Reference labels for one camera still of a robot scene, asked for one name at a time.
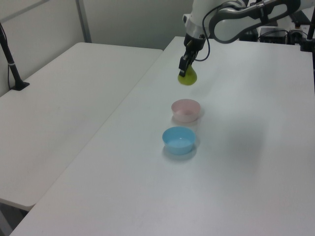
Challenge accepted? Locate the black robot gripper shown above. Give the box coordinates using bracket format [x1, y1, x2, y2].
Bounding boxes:
[178, 33, 206, 77]

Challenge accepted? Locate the black camera pole with clamp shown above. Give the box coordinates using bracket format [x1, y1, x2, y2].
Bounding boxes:
[299, 9, 315, 53]

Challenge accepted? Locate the dark electronics box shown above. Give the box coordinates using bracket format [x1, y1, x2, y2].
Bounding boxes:
[258, 26, 289, 44]

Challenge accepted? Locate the white side table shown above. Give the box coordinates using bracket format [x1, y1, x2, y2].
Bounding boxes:
[0, 42, 164, 211]

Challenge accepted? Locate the blue plastic bowl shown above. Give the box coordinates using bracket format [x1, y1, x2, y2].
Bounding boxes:
[162, 126, 197, 155]

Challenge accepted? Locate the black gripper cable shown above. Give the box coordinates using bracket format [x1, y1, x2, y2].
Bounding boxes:
[196, 4, 247, 62]

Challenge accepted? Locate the pink plastic bowl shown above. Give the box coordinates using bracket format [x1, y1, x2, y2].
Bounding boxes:
[171, 98, 201, 123]

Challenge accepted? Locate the grey metal partition post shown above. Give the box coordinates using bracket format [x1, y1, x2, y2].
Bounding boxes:
[75, 0, 93, 44]

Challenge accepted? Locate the green pear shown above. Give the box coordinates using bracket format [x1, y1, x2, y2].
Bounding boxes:
[177, 65, 198, 87]

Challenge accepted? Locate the black pole with clamp base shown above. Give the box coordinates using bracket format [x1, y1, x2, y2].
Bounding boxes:
[0, 22, 31, 92]

